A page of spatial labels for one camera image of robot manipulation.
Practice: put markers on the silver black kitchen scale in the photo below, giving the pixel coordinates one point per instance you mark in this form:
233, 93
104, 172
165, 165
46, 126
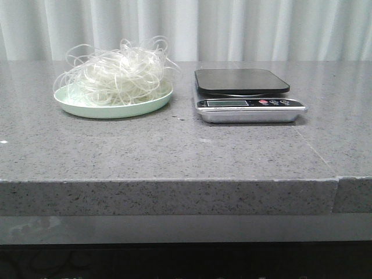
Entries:
244, 96

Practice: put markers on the white vermicelli noodle bundle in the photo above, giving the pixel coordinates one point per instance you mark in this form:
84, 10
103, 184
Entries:
130, 74

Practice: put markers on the white pleated curtain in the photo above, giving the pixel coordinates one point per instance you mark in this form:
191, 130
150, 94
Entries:
195, 30

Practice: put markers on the light green round plate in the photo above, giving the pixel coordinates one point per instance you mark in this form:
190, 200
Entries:
111, 112

